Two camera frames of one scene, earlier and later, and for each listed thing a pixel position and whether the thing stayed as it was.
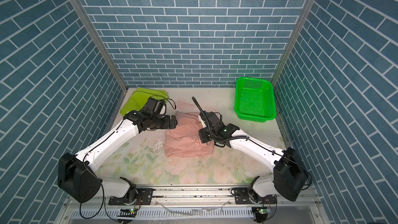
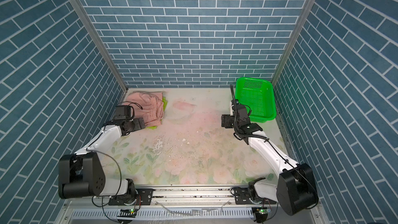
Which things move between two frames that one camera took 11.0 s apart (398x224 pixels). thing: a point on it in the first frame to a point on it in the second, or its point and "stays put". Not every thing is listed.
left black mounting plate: x=138 y=196 stays put
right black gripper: x=202 y=138 to x=226 y=120
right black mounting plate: x=242 y=197 stays put
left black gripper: x=167 y=124 to x=137 y=124
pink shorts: x=184 y=139 to x=149 y=105
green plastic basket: x=254 y=100 stays put
